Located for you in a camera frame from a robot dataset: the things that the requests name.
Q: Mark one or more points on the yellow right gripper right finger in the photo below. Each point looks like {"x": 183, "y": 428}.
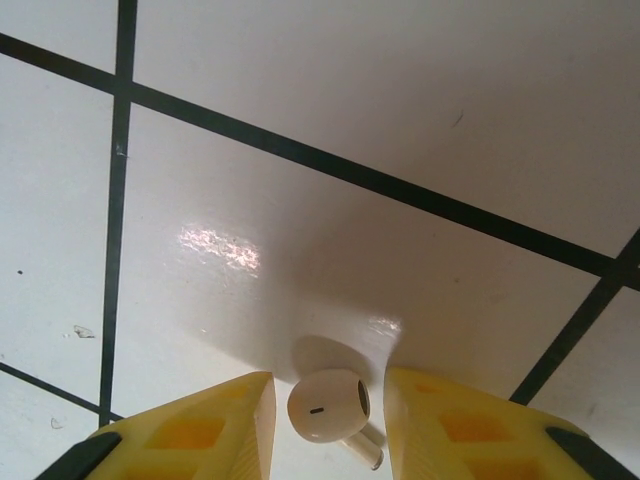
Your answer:
{"x": 490, "y": 440}

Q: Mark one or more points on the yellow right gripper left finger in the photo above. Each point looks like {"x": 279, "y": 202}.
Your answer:
{"x": 190, "y": 440}

